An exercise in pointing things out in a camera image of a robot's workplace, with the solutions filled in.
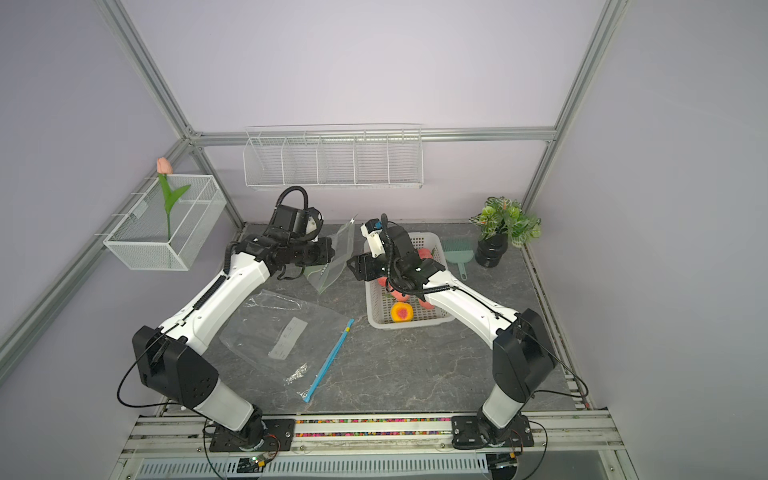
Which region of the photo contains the green printed zip-top bag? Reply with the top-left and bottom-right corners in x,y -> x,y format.
302,217 -> 359,295

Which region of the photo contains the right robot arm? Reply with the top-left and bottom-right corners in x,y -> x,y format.
347,216 -> 557,436

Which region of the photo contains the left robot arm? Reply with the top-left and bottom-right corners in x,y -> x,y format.
132,205 -> 334,446

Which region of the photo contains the yellow-red peach front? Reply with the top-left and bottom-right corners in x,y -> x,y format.
390,302 -> 414,323

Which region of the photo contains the clear blue-zipper bag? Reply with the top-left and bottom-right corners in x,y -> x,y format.
219,290 -> 355,403

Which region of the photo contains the white plastic basket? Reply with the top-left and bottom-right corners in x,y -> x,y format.
365,232 -> 455,330

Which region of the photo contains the green dustpan scoop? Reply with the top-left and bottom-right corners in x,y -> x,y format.
442,237 -> 474,281

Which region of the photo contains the potted green plant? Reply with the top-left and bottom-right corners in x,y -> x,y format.
470,197 -> 541,268

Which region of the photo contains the pink artificial tulip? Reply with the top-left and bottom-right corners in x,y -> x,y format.
156,157 -> 190,241

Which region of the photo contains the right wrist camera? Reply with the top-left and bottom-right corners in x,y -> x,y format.
360,219 -> 385,258

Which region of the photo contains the white wire wall shelf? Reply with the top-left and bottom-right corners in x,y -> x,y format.
242,123 -> 424,190

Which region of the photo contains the white mesh wall basket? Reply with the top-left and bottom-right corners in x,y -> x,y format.
103,174 -> 227,271

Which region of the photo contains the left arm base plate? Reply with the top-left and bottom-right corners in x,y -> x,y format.
206,417 -> 296,453

